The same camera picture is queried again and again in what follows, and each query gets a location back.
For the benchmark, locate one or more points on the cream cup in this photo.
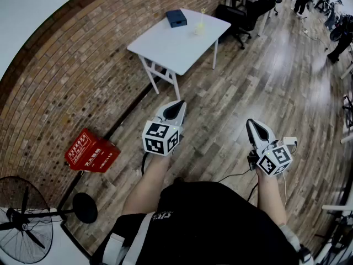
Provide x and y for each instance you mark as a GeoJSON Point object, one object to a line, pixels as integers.
{"type": "Point", "coordinates": [199, 31]}

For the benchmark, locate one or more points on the person's black shirt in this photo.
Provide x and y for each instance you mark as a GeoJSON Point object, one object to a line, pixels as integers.
{"type": "Point", "coordinates": [215, 225]}

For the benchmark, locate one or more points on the red metal box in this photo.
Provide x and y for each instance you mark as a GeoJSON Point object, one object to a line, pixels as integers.
{"type": "Point", "coordinates": [88, 153]}

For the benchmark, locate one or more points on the small white adapter box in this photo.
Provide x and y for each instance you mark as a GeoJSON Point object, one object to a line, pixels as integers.
{"type": "Point", "coordinates": [289, 140]}

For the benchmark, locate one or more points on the black office chair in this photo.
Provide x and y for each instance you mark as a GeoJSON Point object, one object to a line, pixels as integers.
{"type": "Point", "coordinates": [234, 15]}

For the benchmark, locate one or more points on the white folding table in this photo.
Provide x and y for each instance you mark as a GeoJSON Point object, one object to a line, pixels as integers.
{"type": "Point", "coordinates": [176, 45]}

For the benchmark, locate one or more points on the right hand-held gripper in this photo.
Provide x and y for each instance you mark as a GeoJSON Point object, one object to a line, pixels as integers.
{"type": "Point", "coordinates": [274, 160]}

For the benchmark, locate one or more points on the person's right forearm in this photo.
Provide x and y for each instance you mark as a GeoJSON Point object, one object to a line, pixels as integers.
{"type": "Point", "coordinates": [270, 197]}

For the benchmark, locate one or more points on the person's left forearm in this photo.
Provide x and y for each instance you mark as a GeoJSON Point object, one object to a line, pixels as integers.
{"type": "Point", "coordinates": [143, 186]}

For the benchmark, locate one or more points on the dark blue drawer box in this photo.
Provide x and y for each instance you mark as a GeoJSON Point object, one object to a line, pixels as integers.
{"type": "Point", "coordinates": [176, 16]}

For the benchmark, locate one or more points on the black standing fan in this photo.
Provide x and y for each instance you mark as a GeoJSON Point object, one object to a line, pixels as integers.
{"type": "Point", "coordinates": [85, 208]}

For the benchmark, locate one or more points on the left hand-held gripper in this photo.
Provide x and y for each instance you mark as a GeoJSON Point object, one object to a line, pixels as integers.
{"type": "Point", "coordinates": [161, 137]}

